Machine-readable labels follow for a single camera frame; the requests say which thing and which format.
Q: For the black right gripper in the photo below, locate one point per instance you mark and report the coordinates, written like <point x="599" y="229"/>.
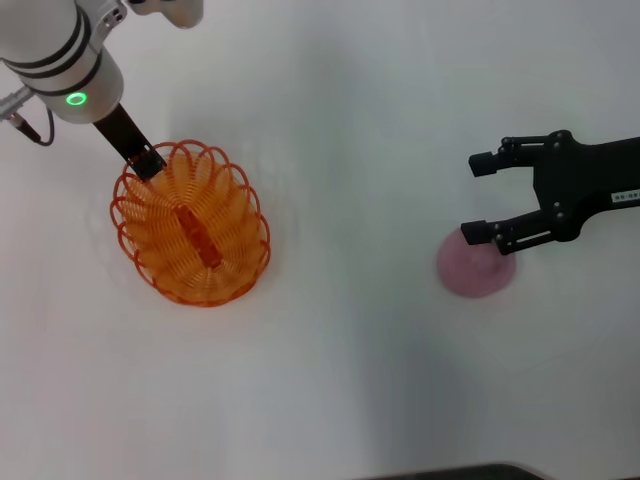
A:
<point x="575" y="185"/>

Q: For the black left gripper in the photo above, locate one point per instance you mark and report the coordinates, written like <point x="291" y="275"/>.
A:
<point x="122" y="132"/>

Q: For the pink peach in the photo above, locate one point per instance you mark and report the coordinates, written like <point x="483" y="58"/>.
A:
<point x="472" y="280"/>

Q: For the orange woven plastic basket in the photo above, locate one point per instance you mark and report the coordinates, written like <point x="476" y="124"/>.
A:
<point x="200" y="240"/>

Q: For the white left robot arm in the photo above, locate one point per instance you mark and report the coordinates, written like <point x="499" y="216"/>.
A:
<point x="50" y="45"/>

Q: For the dark robot torso edge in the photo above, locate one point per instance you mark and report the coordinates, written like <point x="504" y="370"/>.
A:
<point x="450" y="472"/>

